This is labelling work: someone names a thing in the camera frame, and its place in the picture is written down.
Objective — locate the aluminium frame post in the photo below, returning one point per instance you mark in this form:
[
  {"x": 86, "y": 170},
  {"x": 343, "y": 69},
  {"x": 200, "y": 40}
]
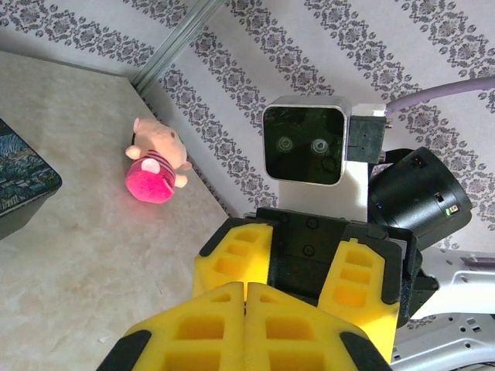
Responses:
[{"x": 174, "y": 42}]

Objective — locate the starry night painted box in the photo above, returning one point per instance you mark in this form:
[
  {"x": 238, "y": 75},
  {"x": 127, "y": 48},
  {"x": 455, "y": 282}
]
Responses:
[{"x": 23, "y": 181}]

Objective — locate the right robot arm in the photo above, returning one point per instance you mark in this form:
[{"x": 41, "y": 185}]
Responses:
[{"x": 456, "y": 293}]

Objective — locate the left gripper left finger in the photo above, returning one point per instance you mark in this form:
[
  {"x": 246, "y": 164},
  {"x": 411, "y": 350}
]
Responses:
[{"x": 201, "y": 336}]

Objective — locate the pink plush pig toy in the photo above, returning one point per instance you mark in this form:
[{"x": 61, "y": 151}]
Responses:
[{"x": 154, "y": 174}]

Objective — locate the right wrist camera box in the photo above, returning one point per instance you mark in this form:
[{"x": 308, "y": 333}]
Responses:
[{"x": 305, "y": 143}]

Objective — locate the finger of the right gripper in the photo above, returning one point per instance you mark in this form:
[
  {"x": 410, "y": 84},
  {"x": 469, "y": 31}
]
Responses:
[
  {"x": 359, "y": 278},
  {"x": 232, "y": 259}
]

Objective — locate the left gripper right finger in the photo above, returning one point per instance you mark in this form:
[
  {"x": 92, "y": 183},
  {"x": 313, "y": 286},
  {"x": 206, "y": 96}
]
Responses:
[{"x": 294, "y": 340}]

